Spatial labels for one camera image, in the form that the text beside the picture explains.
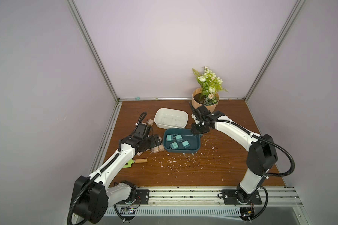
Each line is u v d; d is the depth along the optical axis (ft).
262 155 1.51
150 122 3.39
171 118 3.53
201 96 3.30
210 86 2.93
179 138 3.09
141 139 2.07
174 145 2.95
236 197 2.21
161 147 2.94
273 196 2.41
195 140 3.05
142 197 2.41
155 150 2.93
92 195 1.31
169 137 3.10
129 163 2.79
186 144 2.97
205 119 2.08
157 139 2.50
